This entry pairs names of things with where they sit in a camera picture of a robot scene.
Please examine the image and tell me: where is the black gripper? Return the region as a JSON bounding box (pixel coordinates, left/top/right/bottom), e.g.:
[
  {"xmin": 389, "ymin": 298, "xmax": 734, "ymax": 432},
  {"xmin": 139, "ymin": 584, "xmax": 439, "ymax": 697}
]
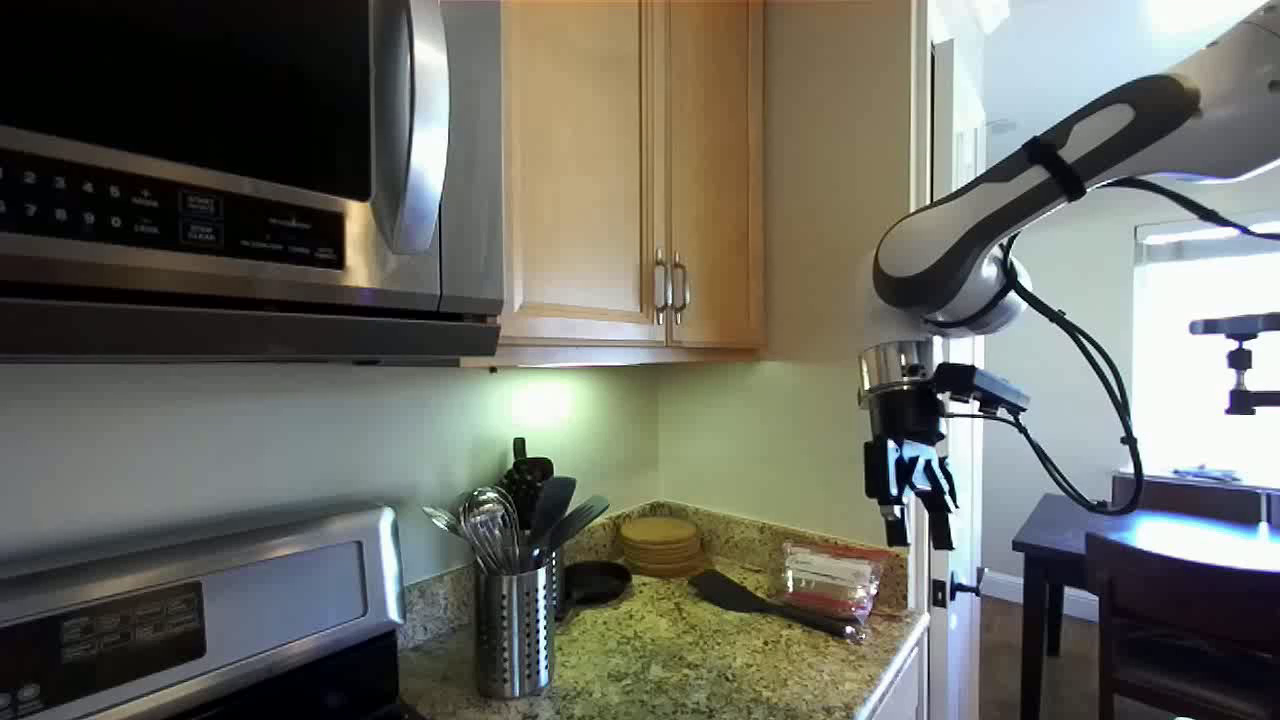
[{"xmin": 861, "ymin": 381, "xmax": 962, "ymax": 558}]

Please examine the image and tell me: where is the wooden cabinet door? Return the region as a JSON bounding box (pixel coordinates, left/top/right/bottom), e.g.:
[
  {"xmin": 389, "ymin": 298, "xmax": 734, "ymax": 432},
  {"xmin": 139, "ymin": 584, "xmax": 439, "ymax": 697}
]
[
  {"xmin": 660, "ymin": 0, "xmax": 767, "ymax": 362},
  {"xmin": 499, "ymin": 0, "xmax": 667, "ymax": 349}
]

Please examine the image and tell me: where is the white door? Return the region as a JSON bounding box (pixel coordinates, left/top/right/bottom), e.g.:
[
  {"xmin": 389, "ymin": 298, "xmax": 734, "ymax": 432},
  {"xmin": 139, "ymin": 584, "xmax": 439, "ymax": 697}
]
[{"xmin": 927, "ymin": 0, "xmax": 994, "ymax": 720}]

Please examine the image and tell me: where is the white base cabinet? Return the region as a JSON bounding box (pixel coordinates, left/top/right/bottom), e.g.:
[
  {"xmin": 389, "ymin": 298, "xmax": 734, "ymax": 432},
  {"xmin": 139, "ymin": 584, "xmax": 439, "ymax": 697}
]
[{"xmin": 847, "ymin": 614, "xmax": 938, "ymax": 720}]

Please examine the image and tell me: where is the wooden cabinet body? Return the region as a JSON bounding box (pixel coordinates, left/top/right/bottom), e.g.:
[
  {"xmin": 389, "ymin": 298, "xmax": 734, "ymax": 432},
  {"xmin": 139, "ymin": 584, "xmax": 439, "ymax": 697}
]
[{"xmin": 458, "ymin": 0, "xmax": 778, "ymax": 375}]

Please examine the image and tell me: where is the dark wooden dining table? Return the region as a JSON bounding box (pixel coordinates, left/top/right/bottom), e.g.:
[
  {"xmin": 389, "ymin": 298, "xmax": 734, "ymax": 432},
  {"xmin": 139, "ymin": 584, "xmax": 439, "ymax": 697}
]
[{"xmin": 1008, "ymin": 490, "xmax": 1280, "ymax": 720}]

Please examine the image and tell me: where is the black spatula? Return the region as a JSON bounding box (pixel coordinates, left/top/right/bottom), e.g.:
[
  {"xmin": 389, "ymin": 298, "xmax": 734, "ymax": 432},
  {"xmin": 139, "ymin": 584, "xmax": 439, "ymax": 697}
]
[{"xmin": 684, "ymin": 569, "xmax": 864, "ymax": 643}]

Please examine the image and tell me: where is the dark wooden chair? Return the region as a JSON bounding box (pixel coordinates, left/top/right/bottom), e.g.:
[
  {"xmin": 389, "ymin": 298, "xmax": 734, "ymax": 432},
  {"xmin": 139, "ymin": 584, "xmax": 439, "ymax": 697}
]
[
  {"xmin": 1080, "ymin": 527, "xmax": 1280, "ymax": 720},
  {"xmin": 1109, "ymin": 468, "xmax": 1274, "ymax": 527}
]

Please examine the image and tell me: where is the bright window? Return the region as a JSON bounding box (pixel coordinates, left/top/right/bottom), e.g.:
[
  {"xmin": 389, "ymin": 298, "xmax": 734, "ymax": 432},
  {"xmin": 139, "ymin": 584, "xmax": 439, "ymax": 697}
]
[{"xmin": 1129, "ymin": 216, "xmax": 1280, "ymax": 493}]

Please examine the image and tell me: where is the small black dish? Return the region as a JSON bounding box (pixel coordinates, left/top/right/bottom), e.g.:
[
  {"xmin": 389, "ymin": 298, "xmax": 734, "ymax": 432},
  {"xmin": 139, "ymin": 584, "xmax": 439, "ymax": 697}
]
[{"xmin": 562, "ymin": 558, "xmax": 635, "ymax": 615}]

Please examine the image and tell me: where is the perforated steel utensil holder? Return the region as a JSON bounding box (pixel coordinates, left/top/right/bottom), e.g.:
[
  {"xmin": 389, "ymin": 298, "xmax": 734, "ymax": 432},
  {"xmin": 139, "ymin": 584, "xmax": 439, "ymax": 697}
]
[
  {"xmin": 535, "ymin": 545, "xmax": 567, "ymax": 625},
  {"xmin": 471, "ymin": 558, "xmax": 562, "ymax": 704}
]

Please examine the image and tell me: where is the black plastic utensil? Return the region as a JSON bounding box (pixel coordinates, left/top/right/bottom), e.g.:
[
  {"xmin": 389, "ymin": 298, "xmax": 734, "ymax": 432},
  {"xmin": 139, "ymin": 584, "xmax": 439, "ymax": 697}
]
[{"xmin": 522, "ymin": 471, "xmax": 615, "ymax": 566}]

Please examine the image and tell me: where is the metal spoon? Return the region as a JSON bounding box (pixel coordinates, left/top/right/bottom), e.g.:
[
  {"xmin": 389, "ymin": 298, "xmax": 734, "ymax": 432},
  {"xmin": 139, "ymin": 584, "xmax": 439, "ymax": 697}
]
[{"xmin": 422, "ymin": 500, "xmax": 482, "ymax": 545}]

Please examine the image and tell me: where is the stainless steel stove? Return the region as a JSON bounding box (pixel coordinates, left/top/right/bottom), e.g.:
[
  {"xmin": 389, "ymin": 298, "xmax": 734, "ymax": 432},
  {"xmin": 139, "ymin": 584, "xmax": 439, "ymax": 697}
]
[{"xmin": 0, "ymin": 500, "xmax": 434, "ymax": 720}]

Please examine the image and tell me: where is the stainless steel microwave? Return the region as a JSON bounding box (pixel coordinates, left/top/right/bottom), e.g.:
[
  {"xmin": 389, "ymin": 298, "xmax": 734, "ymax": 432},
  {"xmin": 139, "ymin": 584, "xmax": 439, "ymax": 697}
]
[{"xmin": 0, "ymin": 0, "xmax": 510, "ymax": 368}]

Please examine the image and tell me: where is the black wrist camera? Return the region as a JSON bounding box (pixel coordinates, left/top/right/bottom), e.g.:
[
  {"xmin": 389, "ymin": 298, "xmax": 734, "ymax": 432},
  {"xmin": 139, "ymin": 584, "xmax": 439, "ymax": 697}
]
[{"xmin": 927, "ymin": 362, "xmax": 1037, "ymax": 426}]

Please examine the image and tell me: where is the white door frame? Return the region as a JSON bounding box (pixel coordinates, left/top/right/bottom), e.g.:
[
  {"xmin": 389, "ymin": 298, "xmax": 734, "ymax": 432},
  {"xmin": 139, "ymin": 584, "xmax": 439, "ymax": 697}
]
[{"xmin": 909, "ymin": 0, "xmax": 941, "ymax": 622}]

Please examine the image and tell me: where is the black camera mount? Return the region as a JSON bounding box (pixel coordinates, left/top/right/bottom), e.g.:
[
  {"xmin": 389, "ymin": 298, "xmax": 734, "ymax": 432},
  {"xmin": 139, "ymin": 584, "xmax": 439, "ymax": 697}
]
[{"xmin": 1183, "ymin": 308, "xmax": 1280, "ymax": 421}]

